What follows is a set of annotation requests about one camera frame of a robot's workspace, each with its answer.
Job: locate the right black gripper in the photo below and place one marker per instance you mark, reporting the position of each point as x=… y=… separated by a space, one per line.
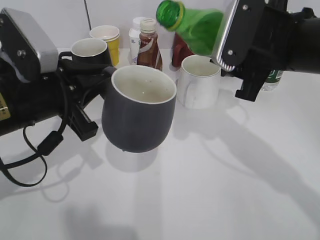
x=269 y=50

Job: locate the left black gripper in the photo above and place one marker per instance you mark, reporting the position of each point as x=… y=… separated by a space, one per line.
x=72 y=85

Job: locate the grey ceramic mug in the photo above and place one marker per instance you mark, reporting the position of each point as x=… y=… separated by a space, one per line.
x=138 y=108

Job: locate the green plastic soda bottle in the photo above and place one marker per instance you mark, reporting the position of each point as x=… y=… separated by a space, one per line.
x=198 y=28

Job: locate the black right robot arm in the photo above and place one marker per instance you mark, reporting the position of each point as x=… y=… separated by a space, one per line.
x=304 y=46

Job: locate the yellow paper cup stack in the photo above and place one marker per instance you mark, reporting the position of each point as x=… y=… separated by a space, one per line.
x=111 y=35

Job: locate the clear water bottle green label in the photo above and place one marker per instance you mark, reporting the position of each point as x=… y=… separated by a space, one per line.
x=272 y=80

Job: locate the black ceramic mug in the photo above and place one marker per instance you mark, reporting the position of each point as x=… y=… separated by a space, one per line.
x=89 y=51

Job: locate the white ceramic mug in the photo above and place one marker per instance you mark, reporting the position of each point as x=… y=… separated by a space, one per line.
x=198 y=83

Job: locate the white milk drink bottle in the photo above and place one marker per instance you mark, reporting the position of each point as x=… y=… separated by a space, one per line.
x=134 y=39

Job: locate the brown coffee drink bottle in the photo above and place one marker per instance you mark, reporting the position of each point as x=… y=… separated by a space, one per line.
x=149 y=54

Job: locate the red ceramic mug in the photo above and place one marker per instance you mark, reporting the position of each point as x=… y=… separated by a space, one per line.
x=180 y=51

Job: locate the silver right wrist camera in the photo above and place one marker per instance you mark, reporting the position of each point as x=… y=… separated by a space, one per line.
x=232 y=35

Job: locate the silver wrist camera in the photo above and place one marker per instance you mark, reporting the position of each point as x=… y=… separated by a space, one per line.
x=28 y=48
x=232 y=35

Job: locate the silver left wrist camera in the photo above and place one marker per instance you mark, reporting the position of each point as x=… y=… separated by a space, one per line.
x=28 y=48

